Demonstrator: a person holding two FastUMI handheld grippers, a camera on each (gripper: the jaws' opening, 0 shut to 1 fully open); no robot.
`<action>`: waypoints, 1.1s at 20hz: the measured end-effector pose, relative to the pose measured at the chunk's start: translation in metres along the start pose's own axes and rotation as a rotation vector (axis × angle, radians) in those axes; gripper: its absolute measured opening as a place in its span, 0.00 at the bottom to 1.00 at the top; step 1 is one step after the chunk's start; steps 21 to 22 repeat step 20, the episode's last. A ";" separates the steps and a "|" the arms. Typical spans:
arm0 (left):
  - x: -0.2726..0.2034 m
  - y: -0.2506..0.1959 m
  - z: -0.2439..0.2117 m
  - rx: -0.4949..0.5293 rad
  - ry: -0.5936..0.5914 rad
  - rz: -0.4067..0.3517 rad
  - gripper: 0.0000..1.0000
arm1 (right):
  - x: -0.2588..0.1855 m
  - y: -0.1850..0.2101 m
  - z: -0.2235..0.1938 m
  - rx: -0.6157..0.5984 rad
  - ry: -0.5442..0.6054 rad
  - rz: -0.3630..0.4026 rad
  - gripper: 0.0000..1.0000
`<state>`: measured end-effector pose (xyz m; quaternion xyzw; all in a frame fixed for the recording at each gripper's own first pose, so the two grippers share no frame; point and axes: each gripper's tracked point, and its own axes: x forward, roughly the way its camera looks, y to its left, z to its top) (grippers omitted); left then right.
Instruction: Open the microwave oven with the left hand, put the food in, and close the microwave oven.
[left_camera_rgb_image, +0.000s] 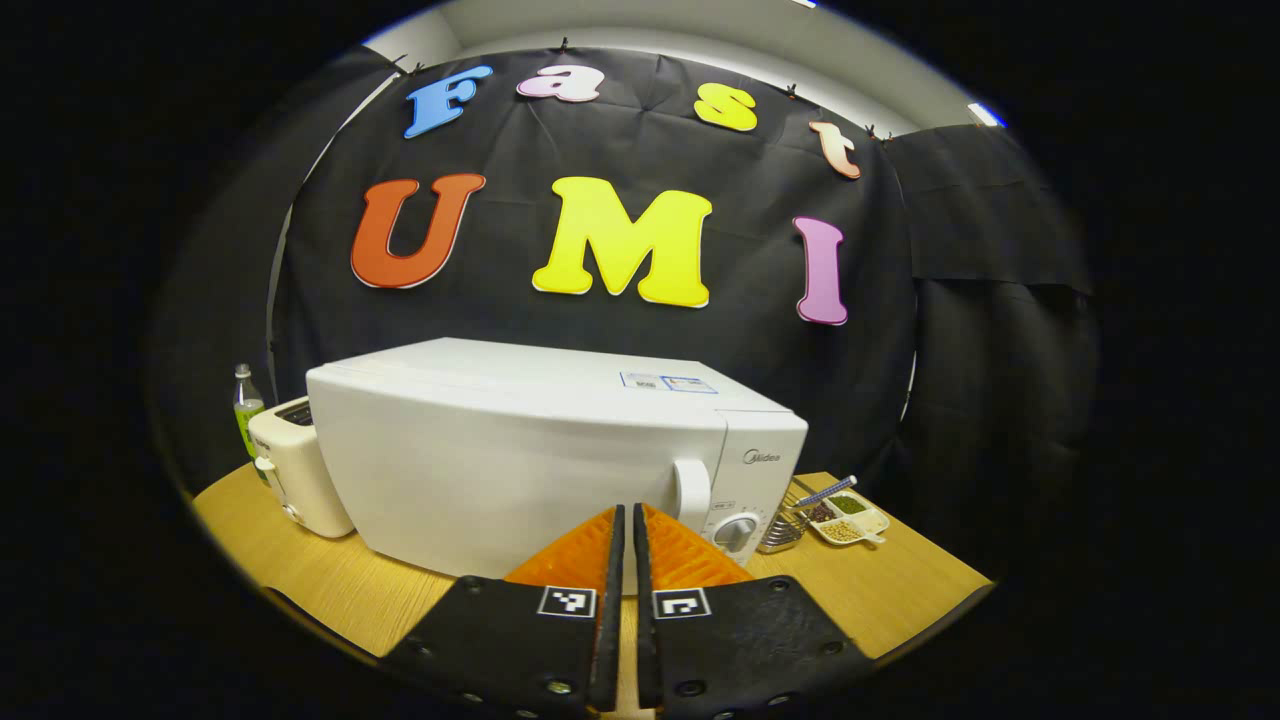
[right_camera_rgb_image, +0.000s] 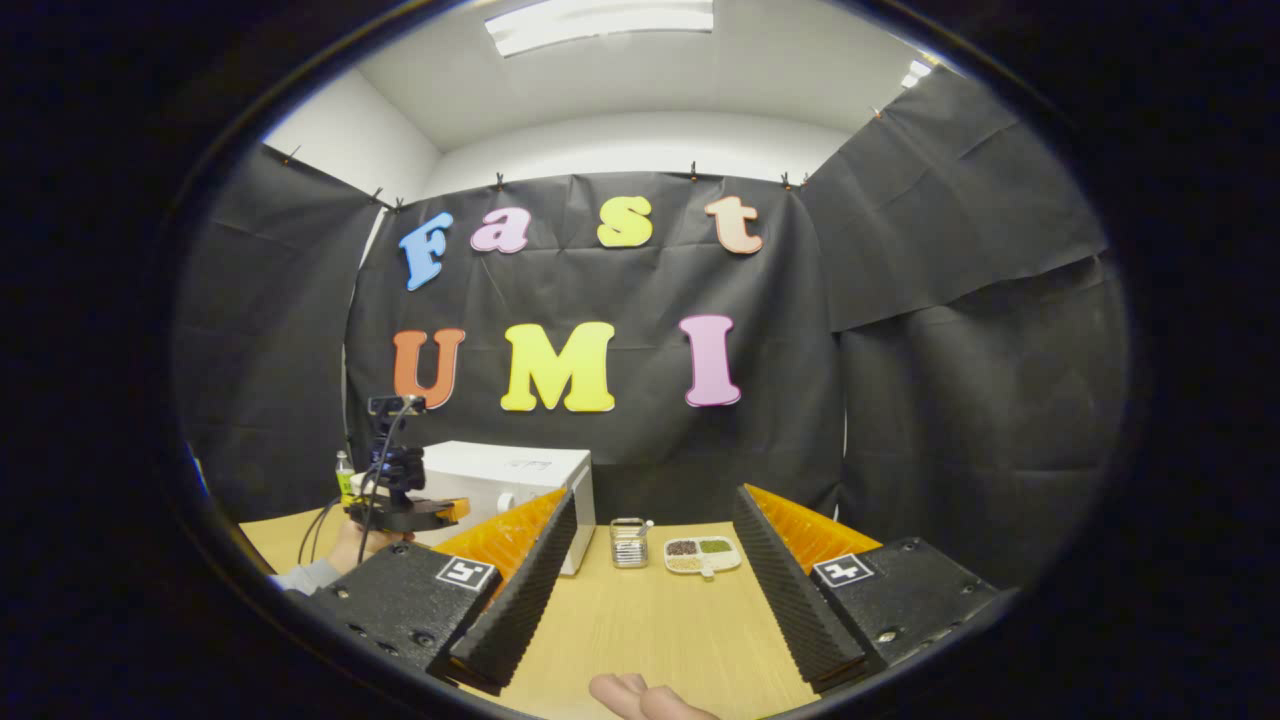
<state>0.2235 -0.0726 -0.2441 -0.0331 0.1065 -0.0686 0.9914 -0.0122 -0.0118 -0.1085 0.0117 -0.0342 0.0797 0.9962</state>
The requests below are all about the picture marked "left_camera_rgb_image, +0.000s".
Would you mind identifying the cream toaster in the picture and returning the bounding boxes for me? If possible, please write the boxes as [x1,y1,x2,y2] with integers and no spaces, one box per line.
[248,397,356,539]

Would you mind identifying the black backdrop cloth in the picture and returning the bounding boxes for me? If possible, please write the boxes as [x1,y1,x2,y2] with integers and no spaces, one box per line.
[150,45,1101,501]

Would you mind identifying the divided dish with spices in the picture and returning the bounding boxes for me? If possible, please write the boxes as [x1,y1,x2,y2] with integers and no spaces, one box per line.
[805,488,891,546]

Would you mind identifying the blue white striped stick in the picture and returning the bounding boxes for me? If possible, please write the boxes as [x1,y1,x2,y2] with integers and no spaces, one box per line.
[790,475,859,509]

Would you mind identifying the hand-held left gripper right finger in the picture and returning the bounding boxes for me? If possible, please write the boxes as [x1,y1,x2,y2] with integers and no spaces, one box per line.
[633,502,876,719]

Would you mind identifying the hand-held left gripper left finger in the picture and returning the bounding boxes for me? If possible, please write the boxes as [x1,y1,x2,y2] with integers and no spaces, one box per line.
[385,503,626,716]

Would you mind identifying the white microwave oven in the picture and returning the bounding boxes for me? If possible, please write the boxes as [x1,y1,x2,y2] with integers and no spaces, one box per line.
[305,337,809,596]

